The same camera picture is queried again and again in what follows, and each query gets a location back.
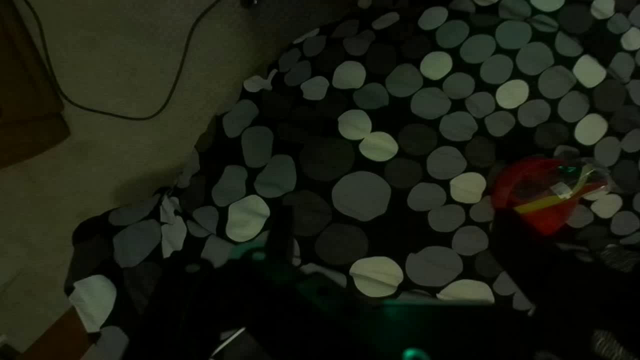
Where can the red plastic bowl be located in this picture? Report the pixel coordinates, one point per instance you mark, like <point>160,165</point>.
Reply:
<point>540,220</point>

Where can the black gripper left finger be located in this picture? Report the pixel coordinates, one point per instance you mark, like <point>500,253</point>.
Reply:
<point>280,233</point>

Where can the black grey spotted bedspread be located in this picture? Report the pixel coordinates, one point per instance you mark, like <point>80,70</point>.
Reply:
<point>400,133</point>

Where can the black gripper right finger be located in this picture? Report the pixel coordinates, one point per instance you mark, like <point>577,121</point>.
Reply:
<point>512,246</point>

